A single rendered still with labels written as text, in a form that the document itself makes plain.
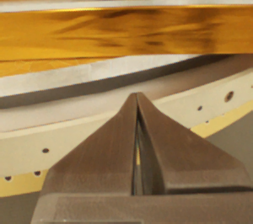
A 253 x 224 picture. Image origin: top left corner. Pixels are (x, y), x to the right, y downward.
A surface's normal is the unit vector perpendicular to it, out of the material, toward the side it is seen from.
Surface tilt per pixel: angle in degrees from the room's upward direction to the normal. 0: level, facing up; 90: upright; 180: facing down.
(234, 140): 62
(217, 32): 90
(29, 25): 90
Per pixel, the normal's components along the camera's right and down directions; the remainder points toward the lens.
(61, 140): 0.28, 0.56
